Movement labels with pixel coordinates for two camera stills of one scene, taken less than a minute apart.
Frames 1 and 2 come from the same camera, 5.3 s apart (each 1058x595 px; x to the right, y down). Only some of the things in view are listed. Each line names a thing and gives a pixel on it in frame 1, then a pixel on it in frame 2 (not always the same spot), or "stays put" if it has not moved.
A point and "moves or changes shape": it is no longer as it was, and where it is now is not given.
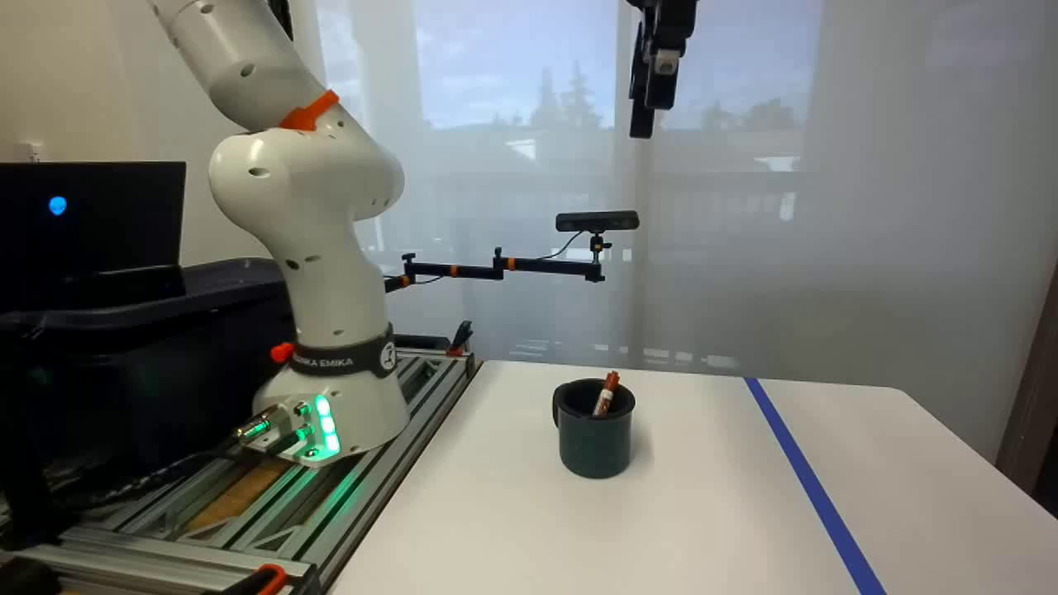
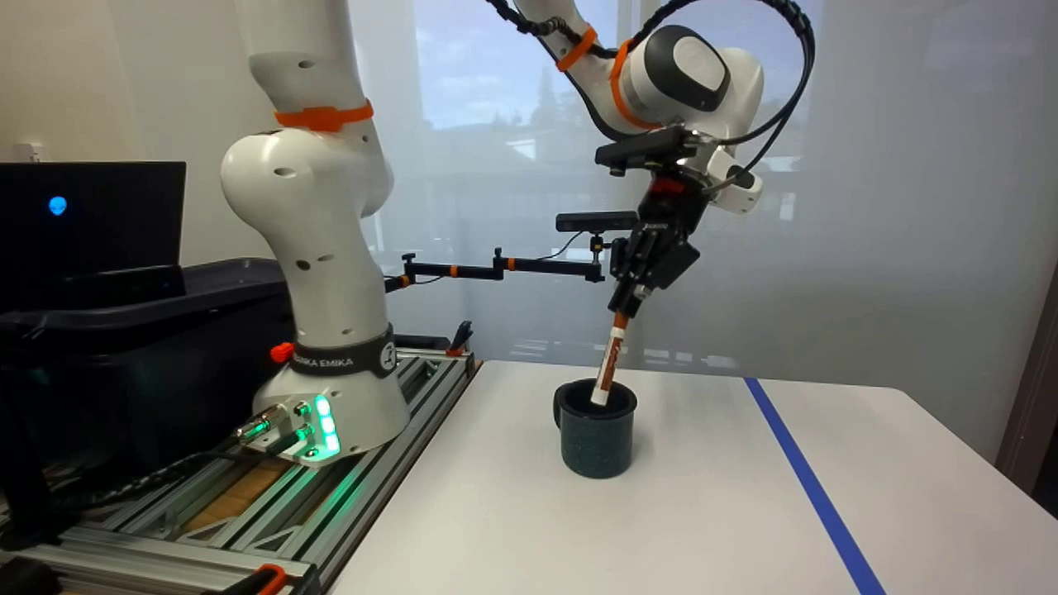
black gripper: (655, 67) -> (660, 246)
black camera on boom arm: (498, 265) stays put
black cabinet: (109, 389) stays put
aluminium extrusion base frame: (239, 519) stays put
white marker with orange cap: (608, 393) moves or changes shape
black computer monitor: (92, 234) stays put
